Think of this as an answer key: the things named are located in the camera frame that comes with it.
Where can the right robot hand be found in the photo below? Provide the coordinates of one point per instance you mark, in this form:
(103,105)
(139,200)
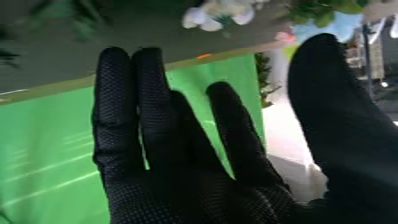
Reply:
(178,173)

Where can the dark mat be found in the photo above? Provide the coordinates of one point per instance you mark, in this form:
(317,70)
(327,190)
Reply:
(135,30)

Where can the pink flower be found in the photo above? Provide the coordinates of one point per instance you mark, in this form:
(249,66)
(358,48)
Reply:
(285,36)

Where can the white flower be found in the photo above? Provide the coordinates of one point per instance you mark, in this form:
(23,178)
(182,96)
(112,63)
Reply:
(217,14)

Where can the dark green sprig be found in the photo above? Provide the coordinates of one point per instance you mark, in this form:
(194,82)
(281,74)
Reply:
(77,18)

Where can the leafy green sprig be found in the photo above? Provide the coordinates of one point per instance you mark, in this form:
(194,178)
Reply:
(320,11)

